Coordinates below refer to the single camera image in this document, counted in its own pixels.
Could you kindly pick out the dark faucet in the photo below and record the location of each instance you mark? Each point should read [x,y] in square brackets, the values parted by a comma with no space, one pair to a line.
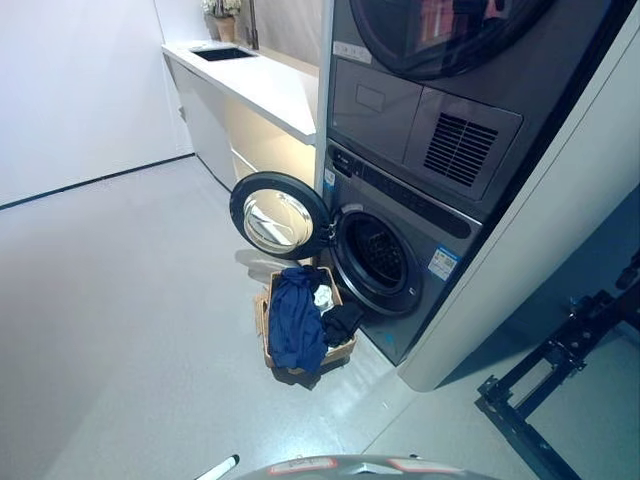
[251,22]

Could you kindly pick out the round black washer door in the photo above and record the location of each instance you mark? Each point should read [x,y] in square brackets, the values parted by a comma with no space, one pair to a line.
[277,217]

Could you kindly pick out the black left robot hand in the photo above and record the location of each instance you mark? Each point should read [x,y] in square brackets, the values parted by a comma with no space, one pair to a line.
[220,469]

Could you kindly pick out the blue garment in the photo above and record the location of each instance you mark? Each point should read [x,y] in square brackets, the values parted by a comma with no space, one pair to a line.
[295,320]

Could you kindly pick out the woven wicker laundry basket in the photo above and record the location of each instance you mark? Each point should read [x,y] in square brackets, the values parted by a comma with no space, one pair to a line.
[345,350]

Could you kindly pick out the white appliance surround panel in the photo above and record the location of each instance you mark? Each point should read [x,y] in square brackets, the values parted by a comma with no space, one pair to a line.
[520,240]

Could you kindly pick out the grey front-load washing machine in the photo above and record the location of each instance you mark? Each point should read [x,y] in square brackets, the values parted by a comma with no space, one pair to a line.
[395,235]

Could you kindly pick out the black garment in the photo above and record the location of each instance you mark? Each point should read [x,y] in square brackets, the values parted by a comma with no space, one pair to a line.
[342,320]

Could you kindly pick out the black inset sink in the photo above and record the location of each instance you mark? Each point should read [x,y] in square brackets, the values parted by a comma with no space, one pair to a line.
[221,53]

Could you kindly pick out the blue energy label sticker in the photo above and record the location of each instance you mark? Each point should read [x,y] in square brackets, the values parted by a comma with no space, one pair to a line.
[445,259]

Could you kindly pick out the white counter cabinet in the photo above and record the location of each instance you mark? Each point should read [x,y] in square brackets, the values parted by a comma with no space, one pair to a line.
[240,100]

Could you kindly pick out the grey stacked dryer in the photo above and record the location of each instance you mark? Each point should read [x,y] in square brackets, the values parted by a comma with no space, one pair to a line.
[425,90]

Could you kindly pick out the potted plant in terracotta pot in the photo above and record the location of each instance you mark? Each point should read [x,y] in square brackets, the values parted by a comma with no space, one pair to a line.
[223,20]

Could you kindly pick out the black metal frame stand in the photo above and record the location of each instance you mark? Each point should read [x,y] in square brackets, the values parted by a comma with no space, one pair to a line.
[555,370]

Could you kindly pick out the white garment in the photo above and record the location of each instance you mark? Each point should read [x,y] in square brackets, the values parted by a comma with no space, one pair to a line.
[322,295]

